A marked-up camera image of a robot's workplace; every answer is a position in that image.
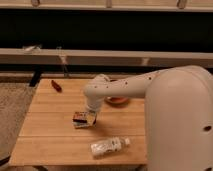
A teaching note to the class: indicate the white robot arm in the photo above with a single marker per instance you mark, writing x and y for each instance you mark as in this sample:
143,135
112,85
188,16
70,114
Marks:
178,114

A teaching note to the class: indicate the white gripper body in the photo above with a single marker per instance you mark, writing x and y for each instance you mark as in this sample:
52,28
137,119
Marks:
91,117

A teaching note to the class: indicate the clear plastic bottle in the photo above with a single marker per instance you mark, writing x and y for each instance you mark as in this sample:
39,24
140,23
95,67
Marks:
108,146

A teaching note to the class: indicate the grey horizontal rail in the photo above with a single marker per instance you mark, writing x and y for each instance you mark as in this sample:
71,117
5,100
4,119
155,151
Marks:
104,57

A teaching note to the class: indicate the white sponge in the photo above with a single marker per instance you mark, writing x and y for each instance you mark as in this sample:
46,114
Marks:
80,125

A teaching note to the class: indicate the orange bowl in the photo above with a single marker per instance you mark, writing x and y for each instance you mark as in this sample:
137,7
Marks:
116,100

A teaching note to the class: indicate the red chili pepper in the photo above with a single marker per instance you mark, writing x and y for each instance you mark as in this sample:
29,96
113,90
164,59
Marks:
56,86

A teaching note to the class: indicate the wooden table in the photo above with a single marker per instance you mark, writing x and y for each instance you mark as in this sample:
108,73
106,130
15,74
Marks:
48,137

